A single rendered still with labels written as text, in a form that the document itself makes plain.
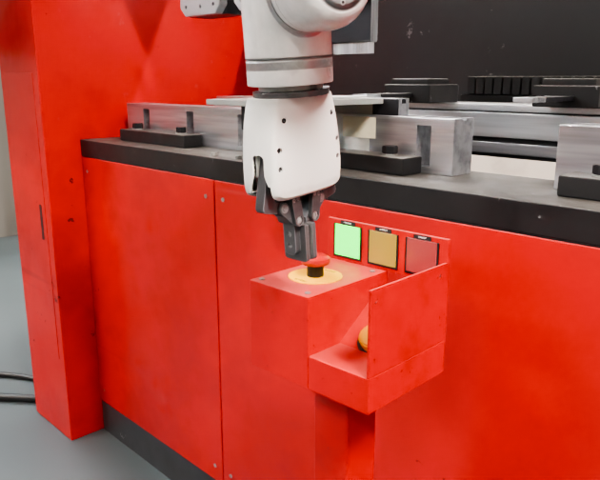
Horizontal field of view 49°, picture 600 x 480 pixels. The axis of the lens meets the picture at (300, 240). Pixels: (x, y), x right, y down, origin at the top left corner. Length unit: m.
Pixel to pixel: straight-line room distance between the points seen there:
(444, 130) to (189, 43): 1.13
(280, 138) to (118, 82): 1.36
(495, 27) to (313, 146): 1.10
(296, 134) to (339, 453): 0.45
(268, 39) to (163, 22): 1.43
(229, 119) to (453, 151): 0.60
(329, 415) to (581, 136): 0.53
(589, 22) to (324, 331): 1.01
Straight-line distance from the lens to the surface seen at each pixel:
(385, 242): 0.88
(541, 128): 1.34
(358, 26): 1.27
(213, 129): 1.57
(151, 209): 1.61
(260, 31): 0.62
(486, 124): 1.39
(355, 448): 0.91
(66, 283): 1.94
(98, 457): 2.01
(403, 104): 1.21
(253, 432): 1.48
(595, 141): 1.01
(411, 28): 1.83
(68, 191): 1.89
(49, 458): 2.05
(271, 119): 0.61
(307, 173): 0.64
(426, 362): 0.85
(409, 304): 0.78
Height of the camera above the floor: 1.03
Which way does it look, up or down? 14 degrees down
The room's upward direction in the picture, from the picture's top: straight up
